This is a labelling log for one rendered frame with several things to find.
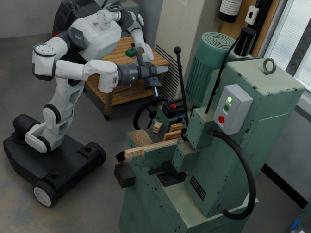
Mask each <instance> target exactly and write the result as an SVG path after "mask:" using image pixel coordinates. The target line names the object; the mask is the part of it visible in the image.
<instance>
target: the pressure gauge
mask: <svg viewBox="0 0 311 233"><path fill-rule="evenodd" d="M124 154H125V152H124V151H120V152H118V153H117V154H116V156H115V157H116V159H117V161H118V162H120V164H123V161H124V160H126V158H125V156H124Z"/></svg>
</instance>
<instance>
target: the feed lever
mask: <svg viewBox="0 0 311 233"><path fill-rule="evenodd" d="M180 52H181V48H180V47H179V46H176V47H174V53H175V54H176V56H177V62H178V70H179V77H180V86H181V93H182V100H183V107H184V113H185V121H186V128H183V129H182V130H181V137H182V139H183V140H184V141H189V140H188V139H187V138H186V136H185V134H186V131H187V127H188V124H189V121H188V114H187V105H186V97H185V90H184V84H183V77H182V69H181V62H180ZM190 144H191V143H190ZM191 147H192V150H195V148H194V146H193V145H192V144H191Z"/></svg>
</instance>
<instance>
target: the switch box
mask: <svg viewBox="0 0 311 233"><path fill-rule="evenodd" d="M229 96H230V97H232V101H231V102H230V103H231V106H230V105H229V104H228V103H227V102H226V100H228V97H229ZM253 100H254V99H253V98H252V97H250V96H249V95H248V94H247V93H246V92H245V91H244V90H243V89H242V88H241V87H240V86H239V85H238V84H234V85H228V86H225V87H224V90H223V92H222V95H221V98H220V100H219V103H218V106H217V108H216V111H215V114H214V117H213V120H214V121H215V122H216V124H217V125H218V126H219V127H220V128H221V129H222V130H223V131H224V132H225V133H226V134H227V135H231V134H235V133H239V132H240V129H241V127H242V125H243V122H244V120H245V118H246V116H247V113H248V111H249V109H250V107H251V105H252V102H253ZM225 105H228V107H229V110H228V111H226V112H227V113H228V115H226V114H225V113H224V112H223V109H224V106H225ZM219 116H223V117H224V123H222V125H223V127H222V126H221V125H220V124H219V123H218V117H219Z"/></svg>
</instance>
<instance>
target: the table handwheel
mask: <svg viewBox="0 0 311 233"><path fill-rule="evenodd" d="M169 100H171V99H169V98H167V97H156V98H153V99H151V100H149V101H147V102H146V103H144V104H143V105H142V106H141V107H140V108H139V109H138V110H137V112H136V114H135V116H134V119H133V126H134V128H135V130H141V129H140V128H139V126H138V119H139V116H140V115H141V113H142V112H143V111H144V110H145V109H147V110H148V111H149V112H150V114H149V117H150V119H151V121H150V122H149V124H148V126H147V128H150V126H151V125H152V119H155V118H156V114H157V111H152V110H151V109H150V108H149V107H148V106H150V105H151V104H153V103H156V102H161V101H163V102H167V101H169Z"/></svg>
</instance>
